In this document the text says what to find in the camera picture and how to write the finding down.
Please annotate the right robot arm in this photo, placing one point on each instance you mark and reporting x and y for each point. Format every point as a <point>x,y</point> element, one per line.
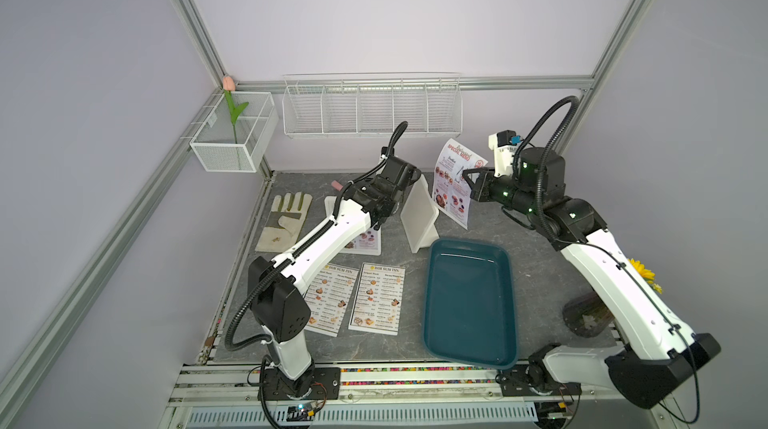
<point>661,351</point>

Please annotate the restaurant special menu sheet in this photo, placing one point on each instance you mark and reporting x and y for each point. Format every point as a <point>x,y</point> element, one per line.
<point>366,241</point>

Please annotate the pink artificial tulip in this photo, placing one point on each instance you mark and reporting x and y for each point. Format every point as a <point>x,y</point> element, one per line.
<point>235,110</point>

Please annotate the white green work glove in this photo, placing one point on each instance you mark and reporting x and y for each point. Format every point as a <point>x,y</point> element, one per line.
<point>285,221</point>

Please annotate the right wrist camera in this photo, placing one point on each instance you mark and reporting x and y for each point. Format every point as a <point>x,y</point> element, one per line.
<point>504,145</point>

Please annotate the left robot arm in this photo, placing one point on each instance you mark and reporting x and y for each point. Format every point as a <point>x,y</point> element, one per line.
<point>274,311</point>

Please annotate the Dim Sum Inn menu sheet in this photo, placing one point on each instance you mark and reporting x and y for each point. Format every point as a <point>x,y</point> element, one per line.
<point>328,298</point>

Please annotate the white menu holder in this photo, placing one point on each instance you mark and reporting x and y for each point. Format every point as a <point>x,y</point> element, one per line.
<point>419,215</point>
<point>329,204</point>

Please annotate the teal plastic tray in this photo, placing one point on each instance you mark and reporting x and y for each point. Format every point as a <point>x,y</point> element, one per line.
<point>469,308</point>

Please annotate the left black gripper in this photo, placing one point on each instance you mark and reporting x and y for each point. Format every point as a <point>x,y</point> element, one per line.
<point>370,181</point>

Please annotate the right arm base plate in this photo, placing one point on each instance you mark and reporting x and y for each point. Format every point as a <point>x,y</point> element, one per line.
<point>522,381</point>

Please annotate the yellow artificial flower bouquet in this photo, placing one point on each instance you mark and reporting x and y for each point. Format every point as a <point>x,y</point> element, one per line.
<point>587,315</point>

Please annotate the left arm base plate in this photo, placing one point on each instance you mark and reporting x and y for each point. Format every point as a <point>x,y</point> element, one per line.
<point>315,384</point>

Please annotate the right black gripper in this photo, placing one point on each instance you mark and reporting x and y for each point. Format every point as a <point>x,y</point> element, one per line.
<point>482,187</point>

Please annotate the white wire wall rack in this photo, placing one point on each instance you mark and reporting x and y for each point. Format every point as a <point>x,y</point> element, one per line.
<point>372,104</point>

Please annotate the white mesh wall basket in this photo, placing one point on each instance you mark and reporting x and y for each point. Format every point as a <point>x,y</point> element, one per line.
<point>213,142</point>

